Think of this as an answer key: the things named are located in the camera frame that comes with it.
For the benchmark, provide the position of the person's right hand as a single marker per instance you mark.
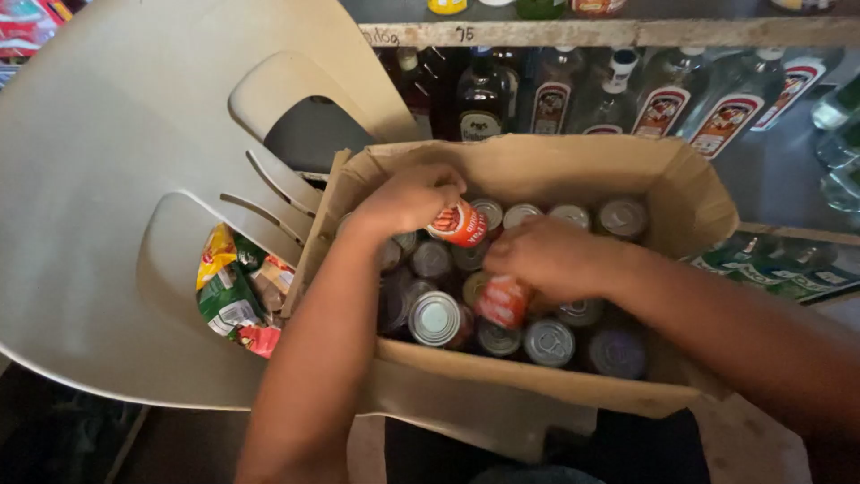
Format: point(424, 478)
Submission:
point(561, 259)

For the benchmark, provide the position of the person's left hand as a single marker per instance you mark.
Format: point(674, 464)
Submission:
point(400, 201)

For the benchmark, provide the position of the person's left fingers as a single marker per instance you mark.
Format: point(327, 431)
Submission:
point(447, 183)

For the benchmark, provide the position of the person's right fingers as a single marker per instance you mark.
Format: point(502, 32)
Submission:
point(505, 254)

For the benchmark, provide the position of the orange label tin can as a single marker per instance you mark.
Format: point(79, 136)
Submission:
point(462, 225)
point(502, 304)

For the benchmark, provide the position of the group of silver-topped cans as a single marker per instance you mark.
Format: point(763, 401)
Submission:
point(435, 319)

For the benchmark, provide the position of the brown cardboard box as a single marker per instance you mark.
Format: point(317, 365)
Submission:
point(537, 390)

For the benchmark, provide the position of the person's dark trousers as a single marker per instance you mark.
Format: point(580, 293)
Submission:
point(645, 450)

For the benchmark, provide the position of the pile of colourful snack packets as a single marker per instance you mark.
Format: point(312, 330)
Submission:
point(225, 299)

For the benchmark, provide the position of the beige plastic chair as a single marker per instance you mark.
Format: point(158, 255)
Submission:
point(101, 168)

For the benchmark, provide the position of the heap of red packets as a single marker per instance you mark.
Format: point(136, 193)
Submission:
point(23, 23)

